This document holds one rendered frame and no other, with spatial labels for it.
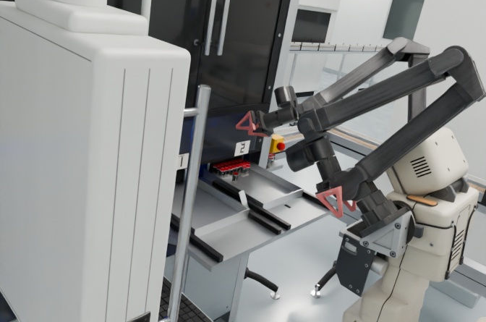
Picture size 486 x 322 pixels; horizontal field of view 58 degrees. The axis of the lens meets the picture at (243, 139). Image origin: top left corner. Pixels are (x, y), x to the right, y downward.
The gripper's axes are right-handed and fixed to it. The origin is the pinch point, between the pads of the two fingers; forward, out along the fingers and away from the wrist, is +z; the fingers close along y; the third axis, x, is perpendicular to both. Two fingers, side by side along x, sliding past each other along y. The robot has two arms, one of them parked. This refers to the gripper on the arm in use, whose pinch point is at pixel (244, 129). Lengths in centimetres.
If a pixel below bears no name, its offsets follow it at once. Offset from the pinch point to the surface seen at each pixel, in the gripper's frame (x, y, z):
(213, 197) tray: 19.0, -9.3, 22.1
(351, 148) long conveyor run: -9, -110, -15
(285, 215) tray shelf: 31.0, -19.4, -1.6
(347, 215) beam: 25, -127, 0
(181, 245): 42, 58, -7
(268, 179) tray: 11.3, -39.6, 10.4
